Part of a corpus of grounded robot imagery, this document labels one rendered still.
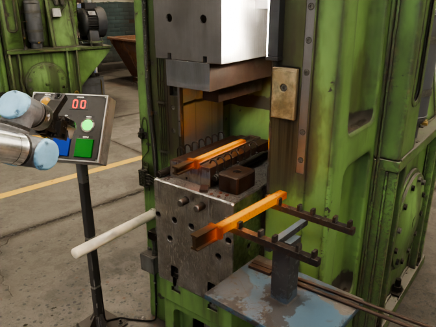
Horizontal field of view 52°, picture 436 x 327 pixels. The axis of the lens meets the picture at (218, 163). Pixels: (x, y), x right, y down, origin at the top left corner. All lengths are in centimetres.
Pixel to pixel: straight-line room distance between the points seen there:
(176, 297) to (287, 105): 93
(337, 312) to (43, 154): 96
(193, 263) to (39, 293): 127
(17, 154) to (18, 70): 504
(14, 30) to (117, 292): 426
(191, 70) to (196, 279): 80
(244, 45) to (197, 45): 17
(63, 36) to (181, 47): 497
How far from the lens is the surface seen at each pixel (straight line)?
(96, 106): 189
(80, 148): 186
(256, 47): 166
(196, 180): 168
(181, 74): 161
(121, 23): 1082
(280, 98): 153
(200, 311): 189
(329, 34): 146
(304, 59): 149
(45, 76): 638
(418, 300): 282
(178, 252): 181
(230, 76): 163
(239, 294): 146
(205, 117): 197
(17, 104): 146
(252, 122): 205
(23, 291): 287
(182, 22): 158
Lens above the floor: 157
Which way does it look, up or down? 20 degrees down
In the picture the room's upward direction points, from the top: straight up
